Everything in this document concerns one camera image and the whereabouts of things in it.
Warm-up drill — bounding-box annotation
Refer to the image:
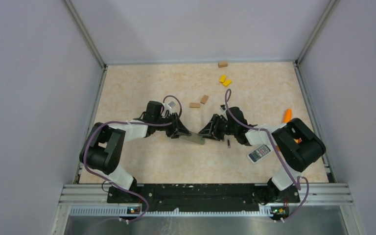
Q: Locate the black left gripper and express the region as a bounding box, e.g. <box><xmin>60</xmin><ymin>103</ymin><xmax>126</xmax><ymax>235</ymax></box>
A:
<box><xmin>155</xmin><ymin>112</ymin><xmax>191</xmax><ymax>139</ymax></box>

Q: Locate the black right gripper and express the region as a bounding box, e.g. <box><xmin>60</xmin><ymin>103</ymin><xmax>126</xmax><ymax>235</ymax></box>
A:
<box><xmin>198</xmin><ymin>114</ymin><xmax>237</xmax><ymax>141</ymax></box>

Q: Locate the grey remote control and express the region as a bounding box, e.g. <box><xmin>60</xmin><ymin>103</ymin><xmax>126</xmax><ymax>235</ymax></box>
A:
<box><xmin>179</xmin><ymin>133</ymin><xmax>205</xmax><ymax>145</ymax></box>

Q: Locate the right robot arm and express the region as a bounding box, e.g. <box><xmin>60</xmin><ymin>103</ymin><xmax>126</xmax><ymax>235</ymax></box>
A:
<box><xmin>199</xmin><ymin>107</ymin><xmax>326</xmax><ymax>202</ymax></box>

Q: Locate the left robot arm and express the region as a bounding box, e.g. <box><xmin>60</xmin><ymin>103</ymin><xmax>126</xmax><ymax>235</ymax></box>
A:
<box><xmin>79</xmin><ymin>111</ymin><xmax>191</xmax><ymax>202</ymax></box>

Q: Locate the white remote control with buttons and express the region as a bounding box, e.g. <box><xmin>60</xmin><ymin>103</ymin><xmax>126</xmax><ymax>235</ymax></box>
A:
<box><xmin>247</xmin><ymin>144</ymin><xmax>272</xmax><ymax>164</ymax></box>

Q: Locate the tan wooden block left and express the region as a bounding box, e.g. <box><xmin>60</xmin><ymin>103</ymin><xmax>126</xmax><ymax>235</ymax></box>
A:
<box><xmin>189</xmin><ymin>102</ymin><xmax>201</xmax><ymax>108</ymax></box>

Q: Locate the tan wooden block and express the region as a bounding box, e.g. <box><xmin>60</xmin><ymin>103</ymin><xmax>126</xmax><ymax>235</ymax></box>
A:
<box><xmin>218</xmin><ymin>61</ymin><xmax>228</xmax><ymax>68</ymax></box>
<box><xmin>200</xmin><ymin>95</ymin><xmax>209</xmax><ymax>104</ymax></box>
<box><xmin>189</xmin><ymin>102</ymin><xmax>201</xmax><ymax>108</ymax></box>

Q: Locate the tan wooden block right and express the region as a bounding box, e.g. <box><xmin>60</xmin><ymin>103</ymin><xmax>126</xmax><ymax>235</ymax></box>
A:
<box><xmin>200</xmin><ymin>95</ymin><xmax>209</xmax><ymax>104</ymax></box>

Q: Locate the yellow block right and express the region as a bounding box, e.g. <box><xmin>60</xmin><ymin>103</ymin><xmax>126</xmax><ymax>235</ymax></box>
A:
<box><xmin>222</xmin><ymin>79</ymin><xmax>232</xmax><ymax>87</ymax></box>

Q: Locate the yellow block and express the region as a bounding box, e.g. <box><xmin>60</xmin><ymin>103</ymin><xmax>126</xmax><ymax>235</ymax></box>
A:
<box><xmin>219</xmin><ymin>74</ymin><xmax>227</xmax><ymax>83</ymax></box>
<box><xmin>222</xmin><ymin>79</ymin><xmax>232</xmax><ymax>87</ymax></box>

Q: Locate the yellow block left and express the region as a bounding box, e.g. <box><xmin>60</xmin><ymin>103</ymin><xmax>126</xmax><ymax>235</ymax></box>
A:
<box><xmin>219</xmin><ymin>74</ymin><xmax>227</xmax><ymax>83</ymax></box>

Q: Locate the tan wooden block far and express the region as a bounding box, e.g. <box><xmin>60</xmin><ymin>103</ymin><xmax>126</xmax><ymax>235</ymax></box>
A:
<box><xmin>218</xmin><ymin>61</ymin><xmax>228</xmax><ymax>68</ymax></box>

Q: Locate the orange toy carrot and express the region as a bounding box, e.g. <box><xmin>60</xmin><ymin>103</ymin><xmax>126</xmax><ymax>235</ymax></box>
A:
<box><xmin>283</xmin><ymin>109</ymin><xmax>292</xmax><ymax>123</ymax></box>

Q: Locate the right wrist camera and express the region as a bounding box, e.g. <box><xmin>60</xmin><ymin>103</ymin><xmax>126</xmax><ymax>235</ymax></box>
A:
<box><xmin>219</xmin><ymin>104</ymin><xmax>227</xmax><ymax>114</ymax></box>

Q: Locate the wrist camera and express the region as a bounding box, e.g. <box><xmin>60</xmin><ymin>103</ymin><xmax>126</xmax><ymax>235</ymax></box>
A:
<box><xmin>165</xmin><ymin>101</ymin><xmax>176</xmax><ymax>110</ymax></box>
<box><xmin>219</xmin><ymin>104</ymin><xmax>227</xmax><ymax>114</ymax></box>

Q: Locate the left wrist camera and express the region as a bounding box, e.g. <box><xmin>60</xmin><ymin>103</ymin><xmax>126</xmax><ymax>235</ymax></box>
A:
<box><xmin>165</xmin><ymin>101</ymin><xmax>176</xmax><ymax>110</ymax></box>

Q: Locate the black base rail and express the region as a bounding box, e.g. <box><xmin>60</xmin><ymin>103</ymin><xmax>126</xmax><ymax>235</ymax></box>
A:
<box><xmin>107</xmin><ymin>184</ymin><xmax>300</xmax><ymax>212</ymax></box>

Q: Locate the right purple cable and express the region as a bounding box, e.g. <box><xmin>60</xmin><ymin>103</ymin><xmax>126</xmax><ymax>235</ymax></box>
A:
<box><xmin>224</xmin><ymin>88</ymin><xmax>310</xmax><ymax>223</ymax></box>

